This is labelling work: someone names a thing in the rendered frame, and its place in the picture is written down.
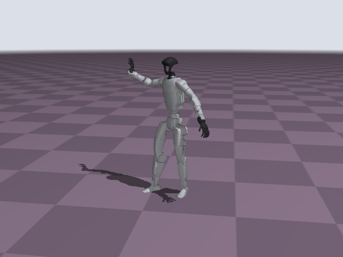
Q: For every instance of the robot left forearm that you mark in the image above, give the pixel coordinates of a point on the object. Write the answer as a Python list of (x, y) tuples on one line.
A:
[(197, 108)]

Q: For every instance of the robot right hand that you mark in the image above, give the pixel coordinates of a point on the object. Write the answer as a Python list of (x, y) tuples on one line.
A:
[(132, 65)]

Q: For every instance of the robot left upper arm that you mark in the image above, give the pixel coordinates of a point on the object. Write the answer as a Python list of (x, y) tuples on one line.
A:
[(182, 85)]

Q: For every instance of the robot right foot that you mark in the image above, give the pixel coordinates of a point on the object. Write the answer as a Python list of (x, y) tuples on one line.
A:
[(151, 188)]

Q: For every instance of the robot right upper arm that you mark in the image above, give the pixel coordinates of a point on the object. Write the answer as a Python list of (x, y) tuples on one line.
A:
[(156, 82)]

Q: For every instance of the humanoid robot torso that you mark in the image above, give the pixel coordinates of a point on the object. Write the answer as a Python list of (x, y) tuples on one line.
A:
[(174, 100)]

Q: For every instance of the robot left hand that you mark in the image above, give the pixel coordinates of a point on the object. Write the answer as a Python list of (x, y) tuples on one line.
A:
[(204, 127)]

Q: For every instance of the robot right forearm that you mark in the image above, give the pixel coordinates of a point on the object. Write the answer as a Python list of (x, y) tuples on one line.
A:
[(137, 76)]

